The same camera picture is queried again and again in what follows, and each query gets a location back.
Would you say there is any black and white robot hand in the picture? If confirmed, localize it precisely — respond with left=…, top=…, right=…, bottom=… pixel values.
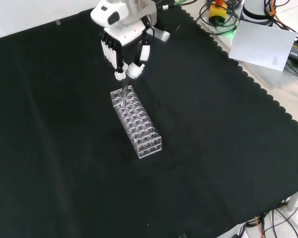
left=99, top=20, right=152, bottom=81

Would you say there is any clear glass test tube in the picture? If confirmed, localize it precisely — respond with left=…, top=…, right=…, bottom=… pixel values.
left=120, top=76, right=130, bottom=110

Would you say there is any clear acrylic test tube rack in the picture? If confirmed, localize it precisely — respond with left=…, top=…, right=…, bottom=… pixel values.
left=110, top=85, right=163, bottom=160

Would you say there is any yellow stop button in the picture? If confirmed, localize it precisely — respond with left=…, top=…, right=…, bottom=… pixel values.
left=209, top=0, right=229, bottom=26

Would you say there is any black bench cloth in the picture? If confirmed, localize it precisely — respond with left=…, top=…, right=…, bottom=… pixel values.
left=0, top=4, right=298, bottom=238

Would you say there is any pale paper board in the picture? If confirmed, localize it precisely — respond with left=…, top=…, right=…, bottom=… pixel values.
left=228, top=20, right=298, bottom=73

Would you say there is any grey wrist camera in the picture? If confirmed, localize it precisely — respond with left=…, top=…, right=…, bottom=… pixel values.
left=153, top=26, right=171, bottom=42

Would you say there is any black and green arm cable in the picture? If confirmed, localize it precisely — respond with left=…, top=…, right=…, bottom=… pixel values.
left=154, top=0, right=189, bottom=12

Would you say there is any orange cable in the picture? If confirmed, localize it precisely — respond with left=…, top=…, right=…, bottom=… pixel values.
left=253, top=215, right=267, bottom=238

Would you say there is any black cable bundle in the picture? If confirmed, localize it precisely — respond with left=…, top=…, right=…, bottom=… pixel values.
left=238, top=203, right=298, bottom=238

